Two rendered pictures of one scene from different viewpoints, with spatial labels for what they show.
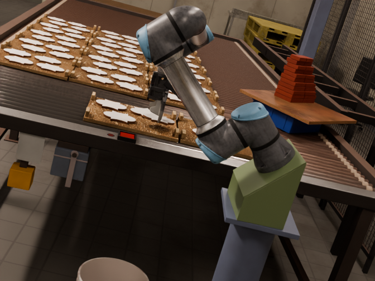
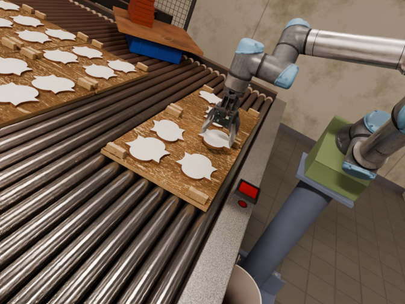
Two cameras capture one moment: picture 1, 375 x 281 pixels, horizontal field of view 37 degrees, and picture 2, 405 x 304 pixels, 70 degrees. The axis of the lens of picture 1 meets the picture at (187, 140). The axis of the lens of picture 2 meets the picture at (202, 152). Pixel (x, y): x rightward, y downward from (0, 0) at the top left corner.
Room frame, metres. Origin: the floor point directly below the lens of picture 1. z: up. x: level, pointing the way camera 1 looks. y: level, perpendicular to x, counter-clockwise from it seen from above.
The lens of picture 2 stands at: (2.13, 1.05, 1.45)
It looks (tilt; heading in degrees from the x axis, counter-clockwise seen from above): 30 degrees down; 287
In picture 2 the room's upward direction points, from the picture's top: 24 degrees clockwise
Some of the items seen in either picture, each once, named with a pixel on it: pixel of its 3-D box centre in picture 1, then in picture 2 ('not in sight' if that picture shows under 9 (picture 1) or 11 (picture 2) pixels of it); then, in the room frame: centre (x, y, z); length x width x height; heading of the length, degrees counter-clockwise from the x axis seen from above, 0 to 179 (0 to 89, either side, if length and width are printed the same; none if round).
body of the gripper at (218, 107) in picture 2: (160, 86); (227, 106); (2.38, 0.18, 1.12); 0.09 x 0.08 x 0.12; 100
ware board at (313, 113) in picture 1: (298, 106); (156, 29); (3.23, -0.56, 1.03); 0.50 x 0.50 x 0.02; 48
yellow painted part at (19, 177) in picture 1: (24, 158); not in sight; (2.11, 0.61, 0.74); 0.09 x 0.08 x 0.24; 99
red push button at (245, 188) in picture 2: (126, 136); (247, 191); (2.18, 0.24, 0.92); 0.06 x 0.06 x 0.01; 9
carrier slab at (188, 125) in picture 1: (221, 139); (217, 114); (2.51, -0.15, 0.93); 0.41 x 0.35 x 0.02; 98
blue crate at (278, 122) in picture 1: (286, 115); (153, 41); (3.19, -0.51, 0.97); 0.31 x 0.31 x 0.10; 48
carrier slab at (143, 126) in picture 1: (132, 117); (181, 151); (2.44, 0.27, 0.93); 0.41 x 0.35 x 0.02; 99
